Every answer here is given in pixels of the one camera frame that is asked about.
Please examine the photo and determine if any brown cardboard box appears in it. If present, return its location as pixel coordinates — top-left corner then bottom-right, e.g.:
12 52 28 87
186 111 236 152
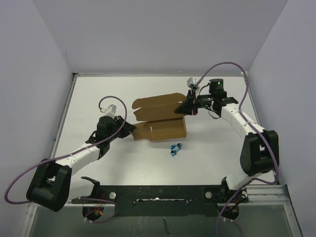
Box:
132 93 187 142

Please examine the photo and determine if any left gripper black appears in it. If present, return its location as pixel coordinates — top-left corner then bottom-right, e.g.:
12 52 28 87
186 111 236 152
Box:
107 115 136 142

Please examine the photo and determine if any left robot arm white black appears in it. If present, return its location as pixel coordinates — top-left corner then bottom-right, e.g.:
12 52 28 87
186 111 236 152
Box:
26 116 137 212

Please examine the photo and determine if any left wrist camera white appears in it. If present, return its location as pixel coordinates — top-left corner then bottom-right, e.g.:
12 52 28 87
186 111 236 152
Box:
100 104 117 119

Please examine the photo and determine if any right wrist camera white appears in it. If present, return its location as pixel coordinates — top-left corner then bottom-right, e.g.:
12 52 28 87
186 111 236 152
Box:
187 77 199 91

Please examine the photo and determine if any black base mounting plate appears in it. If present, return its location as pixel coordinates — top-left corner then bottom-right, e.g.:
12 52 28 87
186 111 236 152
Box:
70 185 249 217

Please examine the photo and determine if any blue toy car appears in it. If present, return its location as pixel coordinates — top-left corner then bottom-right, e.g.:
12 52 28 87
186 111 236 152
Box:
170 143 183 157

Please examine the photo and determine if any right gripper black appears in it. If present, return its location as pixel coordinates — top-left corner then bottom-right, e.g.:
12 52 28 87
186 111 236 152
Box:
175 89 214 116

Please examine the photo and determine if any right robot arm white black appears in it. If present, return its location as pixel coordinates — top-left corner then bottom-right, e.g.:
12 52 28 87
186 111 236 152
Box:
175 78 279 202

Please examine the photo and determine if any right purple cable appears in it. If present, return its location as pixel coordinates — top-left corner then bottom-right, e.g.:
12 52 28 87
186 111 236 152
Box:
195 61 280 237

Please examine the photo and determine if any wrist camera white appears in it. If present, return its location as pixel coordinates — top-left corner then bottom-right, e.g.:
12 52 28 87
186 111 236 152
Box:
187 77 199 91
100 104 117 119

